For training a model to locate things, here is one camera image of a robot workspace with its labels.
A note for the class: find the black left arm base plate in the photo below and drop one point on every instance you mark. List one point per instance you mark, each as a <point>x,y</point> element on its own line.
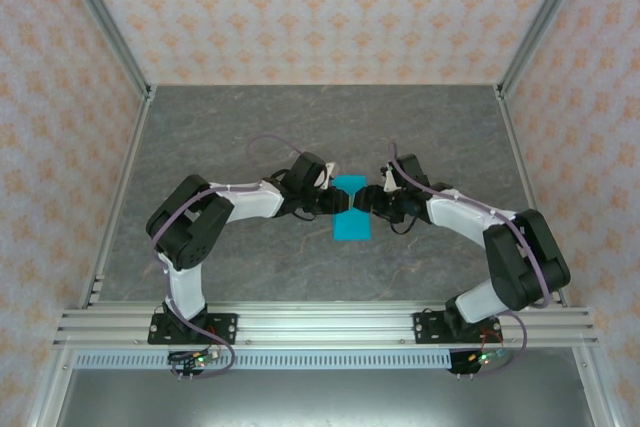
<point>225,329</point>

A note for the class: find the grey metal panel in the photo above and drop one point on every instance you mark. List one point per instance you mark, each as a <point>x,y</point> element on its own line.
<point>325,399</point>

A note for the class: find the aluminium mounting rail beam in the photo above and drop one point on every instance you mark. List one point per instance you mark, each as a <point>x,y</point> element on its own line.
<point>325,324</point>

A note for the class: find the aluminium frame post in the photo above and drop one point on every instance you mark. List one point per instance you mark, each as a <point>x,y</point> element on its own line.
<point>105,17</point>
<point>50,392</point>
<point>542,17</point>
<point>596,392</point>

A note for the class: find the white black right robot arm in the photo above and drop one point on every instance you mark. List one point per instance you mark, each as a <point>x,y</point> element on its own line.
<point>460,212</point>

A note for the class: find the blue square paper sheet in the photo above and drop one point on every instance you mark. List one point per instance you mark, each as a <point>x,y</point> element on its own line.
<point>352,227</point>

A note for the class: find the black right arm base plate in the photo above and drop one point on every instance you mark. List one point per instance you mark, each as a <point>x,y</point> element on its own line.
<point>425,329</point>

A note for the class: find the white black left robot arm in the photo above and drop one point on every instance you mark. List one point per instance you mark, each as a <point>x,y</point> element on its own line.
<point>250,202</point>

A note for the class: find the aluminium table side rail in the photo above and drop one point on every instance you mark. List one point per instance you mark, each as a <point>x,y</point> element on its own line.
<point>514,147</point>
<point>120,197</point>

